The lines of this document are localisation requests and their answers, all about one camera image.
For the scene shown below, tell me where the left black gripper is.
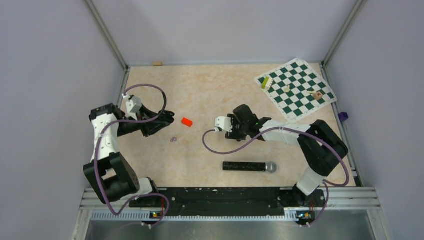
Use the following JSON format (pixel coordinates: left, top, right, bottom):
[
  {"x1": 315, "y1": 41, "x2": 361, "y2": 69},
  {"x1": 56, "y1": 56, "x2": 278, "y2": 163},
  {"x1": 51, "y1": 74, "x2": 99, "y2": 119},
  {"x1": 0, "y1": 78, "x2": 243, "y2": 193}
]
[{"x1": 117, "y1": 103, "x2": 170, "y2": 137}]

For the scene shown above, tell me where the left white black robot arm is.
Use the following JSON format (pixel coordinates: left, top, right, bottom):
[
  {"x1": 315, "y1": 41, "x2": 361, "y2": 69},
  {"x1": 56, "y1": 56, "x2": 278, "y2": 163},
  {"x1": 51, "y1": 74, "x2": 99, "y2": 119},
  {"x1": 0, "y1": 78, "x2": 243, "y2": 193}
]
[{"x1": 83, "y1": 103, "x2": 175, "y2": 207}]

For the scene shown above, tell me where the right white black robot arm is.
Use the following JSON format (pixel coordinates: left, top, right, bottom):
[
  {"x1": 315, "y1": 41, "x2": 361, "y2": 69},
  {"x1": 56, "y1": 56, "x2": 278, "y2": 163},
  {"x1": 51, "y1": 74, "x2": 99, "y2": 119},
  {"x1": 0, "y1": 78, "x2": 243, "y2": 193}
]
[{"x1": 214, "y1": 104, "x2": 349, "y2": 206}]

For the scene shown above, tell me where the red rectangular block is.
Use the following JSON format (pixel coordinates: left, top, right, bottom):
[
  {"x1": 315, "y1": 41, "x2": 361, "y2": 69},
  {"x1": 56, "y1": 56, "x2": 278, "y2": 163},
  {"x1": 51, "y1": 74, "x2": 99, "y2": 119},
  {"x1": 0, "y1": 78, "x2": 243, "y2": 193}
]
[{"x1": 181, "y1": 117, "x2": 193, "y2": 128}]

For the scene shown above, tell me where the green white block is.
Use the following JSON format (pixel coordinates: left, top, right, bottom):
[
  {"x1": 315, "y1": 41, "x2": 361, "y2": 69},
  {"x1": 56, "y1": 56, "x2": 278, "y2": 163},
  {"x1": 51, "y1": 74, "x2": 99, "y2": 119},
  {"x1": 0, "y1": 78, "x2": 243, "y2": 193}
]
[{"x1": 261, "y1": 76, "x2": 270, "y2": 90}]

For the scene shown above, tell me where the black microphone silver head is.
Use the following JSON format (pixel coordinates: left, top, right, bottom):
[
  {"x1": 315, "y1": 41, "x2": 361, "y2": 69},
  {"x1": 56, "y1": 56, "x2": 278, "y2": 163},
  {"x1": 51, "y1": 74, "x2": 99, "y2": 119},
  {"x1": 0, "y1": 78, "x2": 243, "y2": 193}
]
[{"x1": 222, "y1": 161, "x2": 277, "y2": 174}]

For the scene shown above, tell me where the green white chessboard mat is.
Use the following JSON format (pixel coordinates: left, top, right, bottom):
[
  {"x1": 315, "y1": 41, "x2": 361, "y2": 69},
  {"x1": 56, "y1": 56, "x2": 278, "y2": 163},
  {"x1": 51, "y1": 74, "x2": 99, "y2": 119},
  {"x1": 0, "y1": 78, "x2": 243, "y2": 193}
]
[{"x1": 254, "y1": 58, "x2": 338, "y2": 123}]

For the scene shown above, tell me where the wooden letter cube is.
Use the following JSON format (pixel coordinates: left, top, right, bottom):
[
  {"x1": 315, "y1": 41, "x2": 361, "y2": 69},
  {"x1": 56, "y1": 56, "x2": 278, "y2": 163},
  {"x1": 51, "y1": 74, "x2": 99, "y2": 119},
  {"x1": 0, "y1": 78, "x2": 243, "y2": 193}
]
[{"x1": 313, "y1": 92, "x2": 323, "y2": 101}]

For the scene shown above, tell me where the purple small object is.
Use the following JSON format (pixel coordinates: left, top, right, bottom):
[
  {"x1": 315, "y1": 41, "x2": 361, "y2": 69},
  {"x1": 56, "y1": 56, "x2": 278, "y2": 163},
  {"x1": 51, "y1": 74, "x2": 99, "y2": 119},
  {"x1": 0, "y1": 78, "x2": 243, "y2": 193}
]
[{"x1": 338, "y1": 112, "x2": 349, "y2": 123}]

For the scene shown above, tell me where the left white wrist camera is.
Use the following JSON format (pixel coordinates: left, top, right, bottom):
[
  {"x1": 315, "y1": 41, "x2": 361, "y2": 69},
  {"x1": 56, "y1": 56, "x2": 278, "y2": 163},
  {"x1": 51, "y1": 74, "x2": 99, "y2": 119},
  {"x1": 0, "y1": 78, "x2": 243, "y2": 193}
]
[{"x1": 122, "y1": 94, "x2": 143, "y2": 121}]

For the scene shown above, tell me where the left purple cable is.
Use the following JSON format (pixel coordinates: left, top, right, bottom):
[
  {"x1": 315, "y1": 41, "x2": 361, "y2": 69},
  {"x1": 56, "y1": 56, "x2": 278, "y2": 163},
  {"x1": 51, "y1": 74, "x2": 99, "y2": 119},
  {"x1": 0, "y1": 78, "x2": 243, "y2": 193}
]
[{"x1": 93, "y1": 83, "x2": 170, "y2": 229}]

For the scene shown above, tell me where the purple cable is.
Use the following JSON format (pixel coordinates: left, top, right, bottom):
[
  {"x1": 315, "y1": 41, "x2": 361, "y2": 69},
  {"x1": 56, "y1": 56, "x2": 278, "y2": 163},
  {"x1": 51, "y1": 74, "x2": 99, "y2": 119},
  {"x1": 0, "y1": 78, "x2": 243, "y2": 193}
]
[
  {"x1": 202, "y1": 127, "x2": 351, "y2": 227},
  {"x1": 93, "y1": 83, "x2": 170, "y2": 229}
]

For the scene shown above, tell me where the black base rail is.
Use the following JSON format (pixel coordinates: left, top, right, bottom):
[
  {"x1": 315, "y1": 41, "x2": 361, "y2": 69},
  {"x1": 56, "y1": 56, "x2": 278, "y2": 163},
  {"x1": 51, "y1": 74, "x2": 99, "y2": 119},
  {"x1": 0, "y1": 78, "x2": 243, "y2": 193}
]
[{"x1": 150, "y1": 187, "x2": 327, "y2": 219}]

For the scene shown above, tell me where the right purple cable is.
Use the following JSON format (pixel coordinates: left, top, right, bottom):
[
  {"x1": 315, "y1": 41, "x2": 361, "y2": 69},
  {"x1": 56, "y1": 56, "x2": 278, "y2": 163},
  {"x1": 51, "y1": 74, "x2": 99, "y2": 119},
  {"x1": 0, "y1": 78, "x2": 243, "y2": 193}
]
[{"x1": 202, "y1": 127, "x2": 351, "y2": 227}]

